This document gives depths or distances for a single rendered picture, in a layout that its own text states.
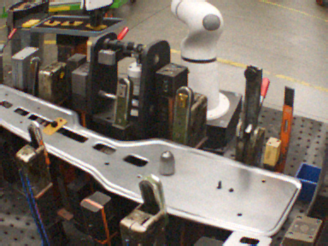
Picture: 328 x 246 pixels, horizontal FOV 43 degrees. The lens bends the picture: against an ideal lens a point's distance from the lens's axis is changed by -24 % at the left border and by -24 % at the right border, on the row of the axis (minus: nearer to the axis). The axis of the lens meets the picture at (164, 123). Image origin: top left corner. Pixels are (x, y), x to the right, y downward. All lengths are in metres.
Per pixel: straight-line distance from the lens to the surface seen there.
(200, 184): 1.07
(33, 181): 1.14
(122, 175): 1.10
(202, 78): 1.65
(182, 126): 1.22
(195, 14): 1.51
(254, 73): 1.05
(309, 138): 1.85
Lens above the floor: 1.65
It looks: 30 degrees down
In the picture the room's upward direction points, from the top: straight up
